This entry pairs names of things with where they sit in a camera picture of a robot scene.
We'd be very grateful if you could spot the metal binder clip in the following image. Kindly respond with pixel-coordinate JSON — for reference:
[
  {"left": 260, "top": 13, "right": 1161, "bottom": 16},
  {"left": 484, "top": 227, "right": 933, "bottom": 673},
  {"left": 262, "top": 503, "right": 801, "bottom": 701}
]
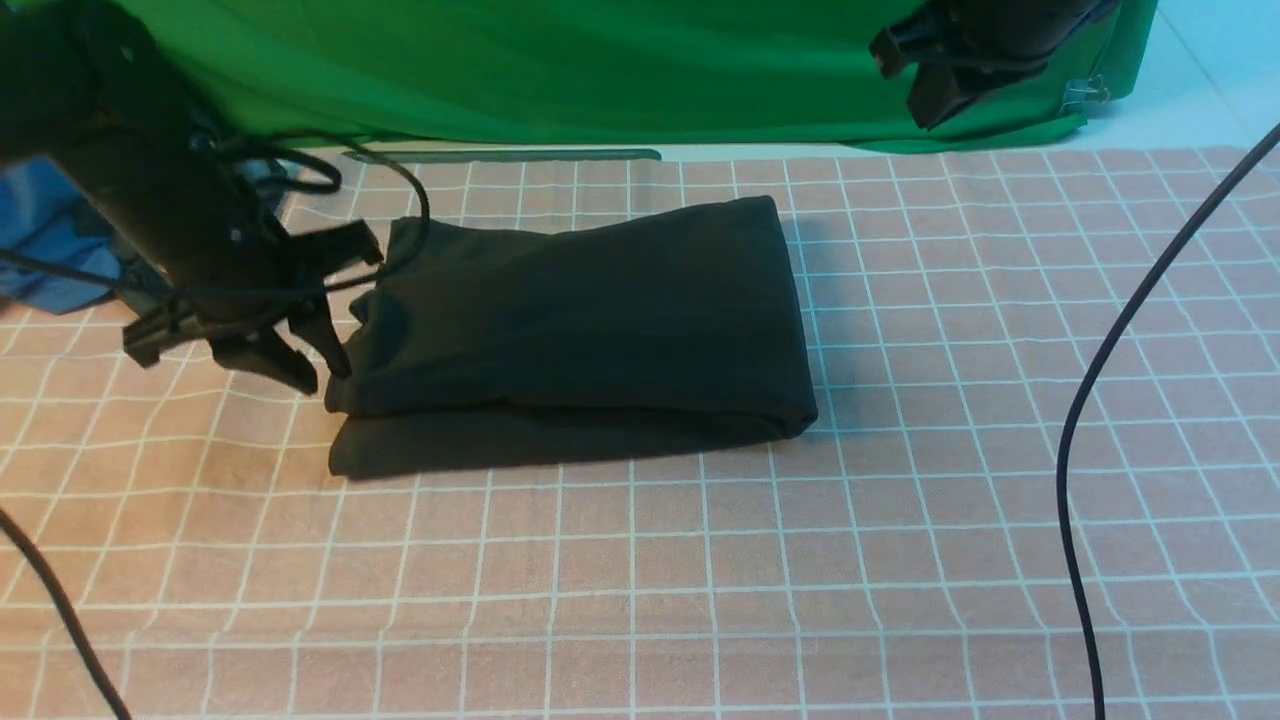
[{"left": 1061, "top": 76, "right": 1111, "bottom": 115}]

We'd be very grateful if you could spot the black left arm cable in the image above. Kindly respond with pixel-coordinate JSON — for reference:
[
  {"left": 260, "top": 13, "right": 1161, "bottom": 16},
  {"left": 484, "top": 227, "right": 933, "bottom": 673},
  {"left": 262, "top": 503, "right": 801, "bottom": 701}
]
[{"left": 0, "top": 129, "right": 431, "bottom": 720}]

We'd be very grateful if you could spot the dark gray long-sleeved shirt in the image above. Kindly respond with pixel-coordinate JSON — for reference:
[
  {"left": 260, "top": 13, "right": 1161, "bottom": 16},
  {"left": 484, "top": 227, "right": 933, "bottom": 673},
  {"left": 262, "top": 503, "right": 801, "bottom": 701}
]
[{"left": 324, "top": 196, "right": 818, "bottom": 480}]

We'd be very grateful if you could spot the green backdrop cloth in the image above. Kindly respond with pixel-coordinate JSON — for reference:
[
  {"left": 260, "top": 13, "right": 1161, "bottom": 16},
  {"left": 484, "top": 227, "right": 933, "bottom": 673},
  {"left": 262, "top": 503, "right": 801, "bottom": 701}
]
[{"left": 125, "top": 1, "right": 1157, "bottom": 154}]

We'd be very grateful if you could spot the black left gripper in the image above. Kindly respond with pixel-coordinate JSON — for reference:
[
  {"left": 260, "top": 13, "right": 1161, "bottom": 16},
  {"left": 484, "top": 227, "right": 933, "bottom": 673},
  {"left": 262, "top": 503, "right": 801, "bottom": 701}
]
[{"left": 122, "top": 222, "right": 385, "bottom": 395}]

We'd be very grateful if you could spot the pink grid tablecloth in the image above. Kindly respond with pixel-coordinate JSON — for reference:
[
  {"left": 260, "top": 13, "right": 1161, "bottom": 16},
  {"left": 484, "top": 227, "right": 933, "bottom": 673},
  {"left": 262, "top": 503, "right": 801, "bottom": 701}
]
[{"left": 1, "top": 147, "right": 1279, "bottom": 719}]

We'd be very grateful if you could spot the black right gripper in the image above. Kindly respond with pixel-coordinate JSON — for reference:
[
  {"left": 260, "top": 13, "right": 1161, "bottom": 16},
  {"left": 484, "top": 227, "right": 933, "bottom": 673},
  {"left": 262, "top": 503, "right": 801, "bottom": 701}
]
[{"left": 869, "top": 1, "right": 1061, "bottom": 131}]

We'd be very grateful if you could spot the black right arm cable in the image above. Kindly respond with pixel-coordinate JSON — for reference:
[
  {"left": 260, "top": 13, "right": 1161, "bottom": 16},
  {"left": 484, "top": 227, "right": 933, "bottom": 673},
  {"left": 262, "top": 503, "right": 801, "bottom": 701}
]
[{"left": 1056, "top": 120, "right": 1280, "bottom": 720}]

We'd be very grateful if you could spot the blue crumpled garment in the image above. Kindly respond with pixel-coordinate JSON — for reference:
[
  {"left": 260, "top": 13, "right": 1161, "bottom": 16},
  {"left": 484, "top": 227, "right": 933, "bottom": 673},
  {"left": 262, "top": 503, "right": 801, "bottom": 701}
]
[{"left": 1, "top": 158, "right": 122, "bottom": 315}]

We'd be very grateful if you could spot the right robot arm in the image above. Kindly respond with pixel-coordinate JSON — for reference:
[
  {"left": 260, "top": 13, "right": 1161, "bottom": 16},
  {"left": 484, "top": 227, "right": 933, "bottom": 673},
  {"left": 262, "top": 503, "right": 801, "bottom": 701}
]
[{"left": 869, "top": 1, "right": 1119, "bottom": 131}]

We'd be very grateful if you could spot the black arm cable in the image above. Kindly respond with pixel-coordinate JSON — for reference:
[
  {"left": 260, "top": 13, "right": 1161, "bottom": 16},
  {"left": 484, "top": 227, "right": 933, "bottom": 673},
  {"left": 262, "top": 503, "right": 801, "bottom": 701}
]
[
  {"left": 1056, "top": 120, "right": 1280, "bottom": 720},
  {"left": 0, "top": 129, "right": 431, "bottom": 720}
]

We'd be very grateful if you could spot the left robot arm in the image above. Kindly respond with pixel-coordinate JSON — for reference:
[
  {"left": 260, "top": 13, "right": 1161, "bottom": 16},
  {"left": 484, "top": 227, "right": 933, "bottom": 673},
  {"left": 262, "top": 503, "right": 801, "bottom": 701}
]
[{"left": 1, "top": 1, "right": 383, "bottom": 395}]

